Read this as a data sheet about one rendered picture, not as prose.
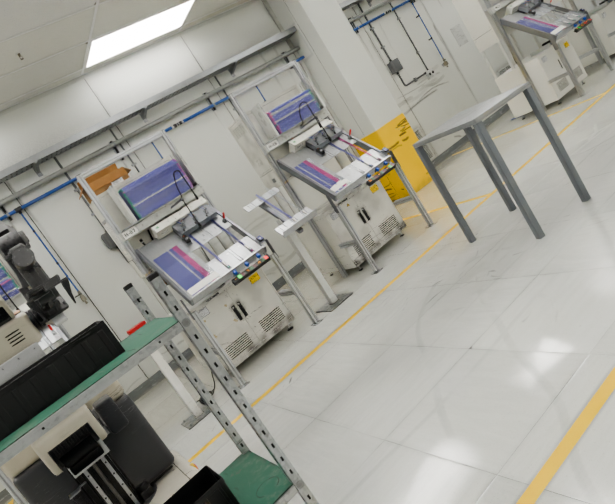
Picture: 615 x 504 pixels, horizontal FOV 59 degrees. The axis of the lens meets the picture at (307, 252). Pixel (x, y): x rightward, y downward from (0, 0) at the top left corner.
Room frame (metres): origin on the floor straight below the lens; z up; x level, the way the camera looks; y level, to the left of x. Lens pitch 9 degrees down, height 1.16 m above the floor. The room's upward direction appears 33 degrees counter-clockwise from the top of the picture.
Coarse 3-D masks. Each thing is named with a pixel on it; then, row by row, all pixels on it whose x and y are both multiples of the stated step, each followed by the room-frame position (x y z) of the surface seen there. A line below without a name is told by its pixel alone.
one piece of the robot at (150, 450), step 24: (120, 384) 2.36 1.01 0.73; (120, 408) 2.32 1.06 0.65; (120, 432) 2.29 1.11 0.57; (144, 432) 2.32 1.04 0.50; (24, 456) 2.14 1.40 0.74; (120, 456) 2.27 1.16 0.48; (144, 456) 2.30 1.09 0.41; (168, 456) 2.33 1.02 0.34; (24, 480) 2.12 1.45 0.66; (48, 480) 2.15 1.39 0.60; (72, 480) 2.18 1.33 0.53; (96, 480) 2.17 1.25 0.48; (120, 480) 2.19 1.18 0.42; (144, 480) 2.27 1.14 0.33
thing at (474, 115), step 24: (504, 96) 3.11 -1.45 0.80; (528, 96) 3.12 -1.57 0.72; (456, 120) 3.43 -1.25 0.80; (480, 120) 3.00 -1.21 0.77; (480, 144) 3.74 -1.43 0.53; (552, 144) 3.13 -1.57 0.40; (432, 168) 3.63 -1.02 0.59; (504, 168) 2.99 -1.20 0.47; (504, 192) 3.74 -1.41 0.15; (456, 216) 3.63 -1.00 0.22; (528, 216) 2.99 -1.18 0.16
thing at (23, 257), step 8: (24, 240) 1.67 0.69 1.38; (16, 248) 1.58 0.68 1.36; (24, 248) 1.59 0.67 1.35; (8, 256) 1.64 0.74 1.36; (16, 256) 1.57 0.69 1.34; (24, 256) 1.58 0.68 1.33; (32, 256) 1.59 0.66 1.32; (16, 264) 1.57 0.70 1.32; (24, 264) 1.57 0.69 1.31; (32, 264) 1.60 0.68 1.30
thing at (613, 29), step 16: (544, 0) 7.37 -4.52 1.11; (560, 0) 7.21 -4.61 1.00; (592, 0) 7.50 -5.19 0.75; (608, 0) 7.19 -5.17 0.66; (592, 16) 6.96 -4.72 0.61; (608, 16) 6.97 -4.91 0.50; (608, 32) 6.90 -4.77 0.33; (576, 48) 7.29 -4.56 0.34; (592, 48) 7.08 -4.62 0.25; (608, 48) 6.96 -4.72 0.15
